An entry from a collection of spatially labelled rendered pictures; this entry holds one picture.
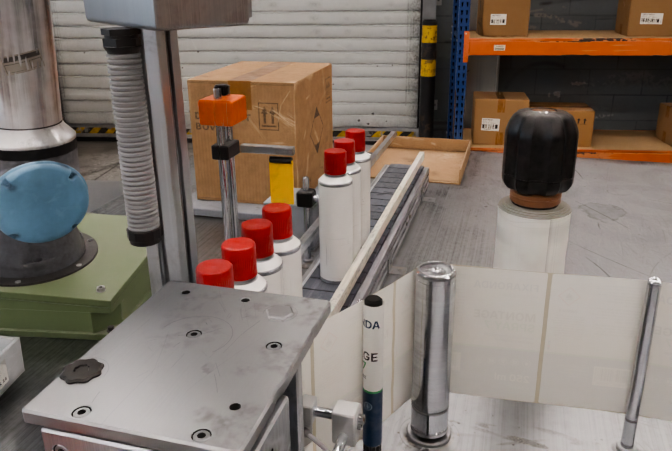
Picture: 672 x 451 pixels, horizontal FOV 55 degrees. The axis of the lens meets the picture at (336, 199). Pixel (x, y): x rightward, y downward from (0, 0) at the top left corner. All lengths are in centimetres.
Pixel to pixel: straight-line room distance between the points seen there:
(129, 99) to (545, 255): 49
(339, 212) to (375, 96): 421
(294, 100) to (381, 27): 376
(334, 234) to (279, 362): 63
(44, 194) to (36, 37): 19
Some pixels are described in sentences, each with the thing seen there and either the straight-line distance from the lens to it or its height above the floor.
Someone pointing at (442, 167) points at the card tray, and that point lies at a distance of 174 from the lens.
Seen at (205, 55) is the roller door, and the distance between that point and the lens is 532.
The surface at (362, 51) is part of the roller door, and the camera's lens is 510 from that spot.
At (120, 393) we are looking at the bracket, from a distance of 33.
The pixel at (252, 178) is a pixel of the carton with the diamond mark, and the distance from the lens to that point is 141.
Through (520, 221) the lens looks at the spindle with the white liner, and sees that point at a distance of 77.
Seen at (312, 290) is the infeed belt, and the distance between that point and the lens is 97.
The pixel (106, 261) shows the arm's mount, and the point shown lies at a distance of 108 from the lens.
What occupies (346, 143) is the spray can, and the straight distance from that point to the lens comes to 98.
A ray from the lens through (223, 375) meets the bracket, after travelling 33.
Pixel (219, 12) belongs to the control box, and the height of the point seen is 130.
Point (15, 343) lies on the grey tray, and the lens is 93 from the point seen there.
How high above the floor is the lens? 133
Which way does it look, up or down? 19 degrees down
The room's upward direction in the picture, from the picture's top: 1 degrees counter-clockwise
